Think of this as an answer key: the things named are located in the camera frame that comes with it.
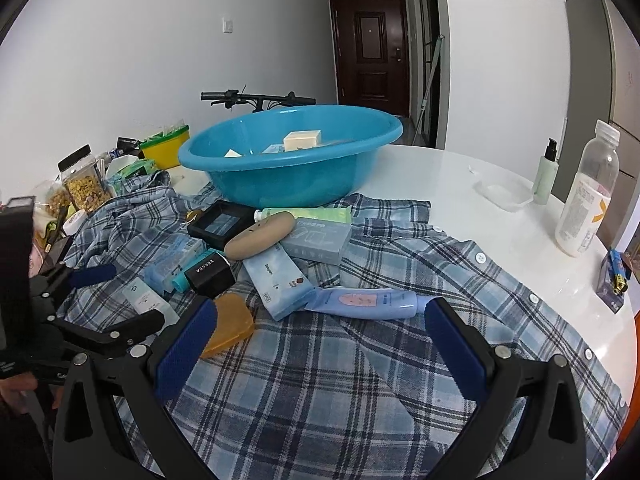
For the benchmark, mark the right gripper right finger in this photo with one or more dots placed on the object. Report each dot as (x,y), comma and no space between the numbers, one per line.
(527,422)

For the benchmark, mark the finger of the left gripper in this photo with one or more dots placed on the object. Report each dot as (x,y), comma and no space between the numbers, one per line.
(62,277)
(113,341)

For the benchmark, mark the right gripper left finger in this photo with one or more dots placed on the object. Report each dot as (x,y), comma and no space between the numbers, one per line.
(90,441)

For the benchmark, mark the blue tissue pack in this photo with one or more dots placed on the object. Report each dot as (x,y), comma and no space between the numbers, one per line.
(168,263)

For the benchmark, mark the light blue wipes pack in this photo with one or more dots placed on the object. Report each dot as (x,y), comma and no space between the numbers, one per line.
(281,285)

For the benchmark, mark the lilac cream tube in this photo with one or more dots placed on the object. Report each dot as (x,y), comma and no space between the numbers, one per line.
(381,304)

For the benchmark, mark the person left hand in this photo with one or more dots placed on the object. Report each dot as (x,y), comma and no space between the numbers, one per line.
(13,391)

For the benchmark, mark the white remote device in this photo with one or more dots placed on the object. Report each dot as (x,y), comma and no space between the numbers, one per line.
(143,299)

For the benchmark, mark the cereal jar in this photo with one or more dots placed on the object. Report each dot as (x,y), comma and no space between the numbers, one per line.
(79,173)

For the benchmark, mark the green tissue box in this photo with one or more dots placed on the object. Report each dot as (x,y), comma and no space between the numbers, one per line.
(127,167)

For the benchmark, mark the black teal device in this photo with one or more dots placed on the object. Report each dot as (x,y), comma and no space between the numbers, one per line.
(208,275)

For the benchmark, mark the amber soap bar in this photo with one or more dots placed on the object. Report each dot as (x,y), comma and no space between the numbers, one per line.
(235,323)

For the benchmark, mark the black tray box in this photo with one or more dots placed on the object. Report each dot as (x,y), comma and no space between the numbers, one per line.
(221,222)

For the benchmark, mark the yellow green bin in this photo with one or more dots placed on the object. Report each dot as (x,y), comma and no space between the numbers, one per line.
(163,147)

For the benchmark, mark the blue battery pack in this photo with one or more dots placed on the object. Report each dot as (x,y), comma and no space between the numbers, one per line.
(613,280)

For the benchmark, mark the blue plaid shirt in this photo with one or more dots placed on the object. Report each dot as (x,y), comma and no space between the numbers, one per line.
(319,397)

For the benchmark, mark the clear plastic bottle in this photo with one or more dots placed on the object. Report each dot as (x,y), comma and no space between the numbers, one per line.
(591,191)

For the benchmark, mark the grey blue box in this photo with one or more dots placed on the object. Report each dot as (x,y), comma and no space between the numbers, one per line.
(318,240)

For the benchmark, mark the clear plastic lid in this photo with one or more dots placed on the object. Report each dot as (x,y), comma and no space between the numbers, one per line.
(508,195)

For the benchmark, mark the black bicycle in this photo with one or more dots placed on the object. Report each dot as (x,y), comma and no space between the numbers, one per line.
(231,98)

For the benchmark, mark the blue plastic basin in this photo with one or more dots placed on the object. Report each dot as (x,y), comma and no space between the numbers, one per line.
(245,159)

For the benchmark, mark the white soap box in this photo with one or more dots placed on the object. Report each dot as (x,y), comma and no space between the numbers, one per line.
(301,140)

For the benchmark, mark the grey cabinet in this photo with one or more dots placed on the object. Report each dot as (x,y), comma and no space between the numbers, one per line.
(604,84)

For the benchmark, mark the dark brown door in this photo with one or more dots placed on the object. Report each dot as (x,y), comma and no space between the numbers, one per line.
(371,54)

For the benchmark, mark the leaning metal pole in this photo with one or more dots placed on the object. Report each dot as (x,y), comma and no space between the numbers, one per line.
(425,102)

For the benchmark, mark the wall switch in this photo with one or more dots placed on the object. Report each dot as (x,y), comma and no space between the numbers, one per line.
(227,26)

